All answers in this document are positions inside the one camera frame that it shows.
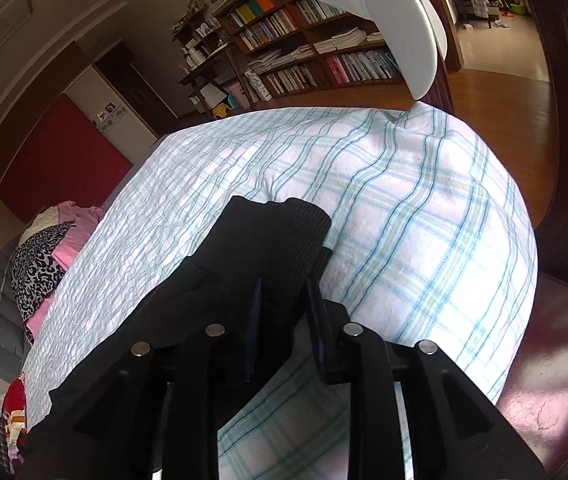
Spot dark red leather stool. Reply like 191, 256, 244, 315
494, 272, 568, 466

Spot wooden bookshelf with books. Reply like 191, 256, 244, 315
209, 0, 410, 101

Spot white cap visor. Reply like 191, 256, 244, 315
254, 0, 450, 102

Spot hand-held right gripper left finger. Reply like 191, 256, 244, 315
24, 277, 266, 480

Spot plaid bed sheet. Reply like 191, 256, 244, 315
21, 105, 539, 480

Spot dark brown wardrobe door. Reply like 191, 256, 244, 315
94, 42, 180, 133

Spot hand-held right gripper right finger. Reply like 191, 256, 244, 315
306, 277, 547, 480

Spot dark wooden shelf rack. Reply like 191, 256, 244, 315
171, 0, 252, 116

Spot black pants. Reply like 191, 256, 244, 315
29, 196, 333, 431

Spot red patterned cloth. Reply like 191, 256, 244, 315
1, 372, 30, 461

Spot cream pillow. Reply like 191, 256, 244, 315
19, 208, 62, 243

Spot wooden door frame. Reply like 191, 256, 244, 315
429, 0, 465, 72

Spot red headboard panel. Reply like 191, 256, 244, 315
0, 94, 135, 223

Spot pink pillow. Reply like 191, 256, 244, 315
24, 201, 105, 346

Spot leopard print pillow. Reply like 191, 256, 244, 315
10, 221, 81, 323

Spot white wardrobe door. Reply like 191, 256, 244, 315
64, 62, 160, 163

